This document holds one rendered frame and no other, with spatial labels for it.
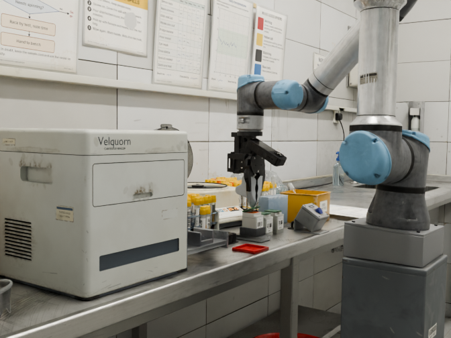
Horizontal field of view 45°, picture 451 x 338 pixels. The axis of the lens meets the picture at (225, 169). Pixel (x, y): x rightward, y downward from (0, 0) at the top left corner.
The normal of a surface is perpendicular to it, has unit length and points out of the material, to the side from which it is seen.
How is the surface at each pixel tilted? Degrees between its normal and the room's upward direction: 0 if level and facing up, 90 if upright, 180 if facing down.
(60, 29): 95
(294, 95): 90
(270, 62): 93
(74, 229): 90
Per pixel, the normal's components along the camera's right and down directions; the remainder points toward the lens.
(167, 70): 0.80, 0.10
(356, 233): -0.57, 0.04
